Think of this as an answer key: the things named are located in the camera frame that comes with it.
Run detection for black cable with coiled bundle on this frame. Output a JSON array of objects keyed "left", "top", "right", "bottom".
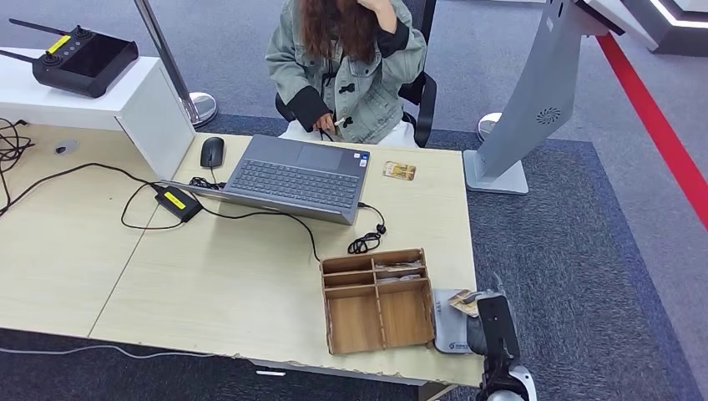
[{"left": 346, "top": 201, "right": 387, "bottom": 256}]

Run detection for display platform with light strip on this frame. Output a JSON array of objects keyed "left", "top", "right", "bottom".
[{"left": 619, "top": 0, "right": 708, "bottom": 58}]

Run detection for chrome stanchion pole with base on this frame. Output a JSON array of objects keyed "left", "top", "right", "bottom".
[{"left": 132, "top": 0, "right": 219, "bottom": 129}]

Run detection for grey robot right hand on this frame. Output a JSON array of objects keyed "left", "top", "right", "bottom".
[{"left": 466, "top": 287, "right": 505, "bottom": 357}]

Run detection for black mains power cable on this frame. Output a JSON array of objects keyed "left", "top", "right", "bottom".
[{"left": 0, "top": 161, "right": 167, "bottom": 218}]

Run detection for grey white card reader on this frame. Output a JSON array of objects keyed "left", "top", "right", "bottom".
[{"left": 432, "top": 288, "right": 488, "bottom": 355}]

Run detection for black power adapter yellow label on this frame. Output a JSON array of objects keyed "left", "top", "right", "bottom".
[{"left": 154, "top": 185, "right": 204, "bottom": 224}]

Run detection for dark blue carpet mat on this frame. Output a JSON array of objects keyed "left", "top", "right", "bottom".
[{"left": 0, "top": 113, "right": 704, "bottom": 401}]

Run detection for black remote controller with antennas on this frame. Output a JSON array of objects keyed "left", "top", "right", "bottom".
[{"left": 0, "top": 18, "right": 140, "bottom": 99}]

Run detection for grey laptop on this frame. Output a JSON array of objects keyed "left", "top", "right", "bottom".
[{"left": 160, "top": 134, "right": 372, "bottom": 226}]

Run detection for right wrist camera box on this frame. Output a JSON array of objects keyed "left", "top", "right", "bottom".
[{"left": 476, "top": 293, "right": 522, "bottom": 363}]

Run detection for wooden organizer box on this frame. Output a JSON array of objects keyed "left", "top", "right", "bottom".
[{"left": 319, "top": 248, "right": 437, "bottom": 356}]

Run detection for black mouse cable bundle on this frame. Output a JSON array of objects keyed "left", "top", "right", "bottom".
[{"left": 189, "top": 167, "right": 227, "bottom": 191}]

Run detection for black computer mouse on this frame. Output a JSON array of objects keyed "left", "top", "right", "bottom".
[{"left": 200, "top": 136, "right": 225, "bottom": 170}]

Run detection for black adapter output cable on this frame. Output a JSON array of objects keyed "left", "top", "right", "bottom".
[{"left": 120, "top": 182, "right": 323, "bottom": 263}]

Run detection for chrome stanchion base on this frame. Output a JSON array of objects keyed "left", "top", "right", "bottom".
[{"left": 476, "top": 112, "right": 503, "bottom": 142}]

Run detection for person's left hand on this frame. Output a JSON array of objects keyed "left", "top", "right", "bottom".
[{"left": 357, "top": 0, "right": 398, "bottom": 34}]

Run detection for grey kiosk stand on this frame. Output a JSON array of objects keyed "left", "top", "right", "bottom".
[{"left": 463, "top": 0, "right": 660, "bottom": 195}]

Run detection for white box shelf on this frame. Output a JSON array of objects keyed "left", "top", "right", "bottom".
[{"left": 0, "top": 47, "right": 197, "bottom": 181}]

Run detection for black office chair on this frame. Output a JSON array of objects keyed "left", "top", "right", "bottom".
[{"left": 275, "top": 0, "right": 438, "bottom": 149}]

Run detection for gold patterned card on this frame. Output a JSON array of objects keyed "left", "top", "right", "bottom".
[
  {"left": 382, "top": 160, "right": 417, "bottom": 181},
  {"left": 448, "top": 289, "right": 483, "bottom": 318}
]

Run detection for black tangled cables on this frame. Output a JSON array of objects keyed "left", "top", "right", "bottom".
[{"left": 0, "top": 117, "right": 35, "bottom": 209}]

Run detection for person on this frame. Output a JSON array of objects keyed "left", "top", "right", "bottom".
[{"left": 264, "top": 0, "right": 428, "bottom": 149}]

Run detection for white floor cable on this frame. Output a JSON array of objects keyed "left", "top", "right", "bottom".
[{"left": 0, "top": 344, "right": 217, "bottom": 360}]

